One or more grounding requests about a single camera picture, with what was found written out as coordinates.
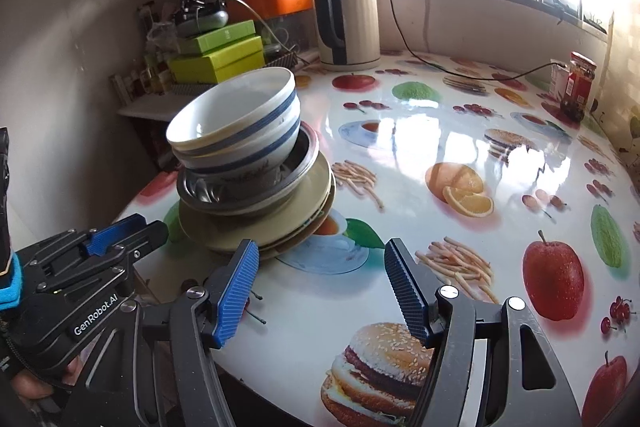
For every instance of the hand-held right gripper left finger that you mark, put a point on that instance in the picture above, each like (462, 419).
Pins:
(235, 302)

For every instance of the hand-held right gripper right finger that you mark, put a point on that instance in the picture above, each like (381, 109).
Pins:
(407, 297)

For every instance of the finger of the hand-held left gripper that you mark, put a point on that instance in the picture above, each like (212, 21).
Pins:
(150, 234)
(112, 234)

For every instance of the cream plate with blue print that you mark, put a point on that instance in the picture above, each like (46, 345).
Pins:
(280, 255)
(320, 212)
(220, 232)

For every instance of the large white blue-striped bowl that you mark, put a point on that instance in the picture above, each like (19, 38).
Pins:
(250, 162)

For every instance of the small white blue-striped bowl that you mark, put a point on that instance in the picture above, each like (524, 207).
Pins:
(235, 107)

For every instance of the stainless steel bowl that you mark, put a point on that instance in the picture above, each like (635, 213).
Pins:
(300, 162)

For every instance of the person's left hand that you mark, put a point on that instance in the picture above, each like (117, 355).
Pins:
(40, 382)

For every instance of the white shelf board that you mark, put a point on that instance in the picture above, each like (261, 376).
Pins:
(145, 109)

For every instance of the row of small bottles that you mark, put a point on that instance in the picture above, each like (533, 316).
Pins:
(145, 77)

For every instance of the food printed tablecloth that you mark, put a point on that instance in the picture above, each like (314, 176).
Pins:
(440, 132)

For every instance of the lime green box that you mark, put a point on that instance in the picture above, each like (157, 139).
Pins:
(215, 67)
(215, 38)

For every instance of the grey electronic device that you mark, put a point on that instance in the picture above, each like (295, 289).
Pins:
(200, 21)

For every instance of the orange box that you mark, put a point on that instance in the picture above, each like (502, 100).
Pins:
(275, 2)

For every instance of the glass jar with red label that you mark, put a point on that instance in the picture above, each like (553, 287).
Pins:
(577, 87)

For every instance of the cream electric kettle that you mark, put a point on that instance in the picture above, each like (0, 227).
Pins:
(357, 22)

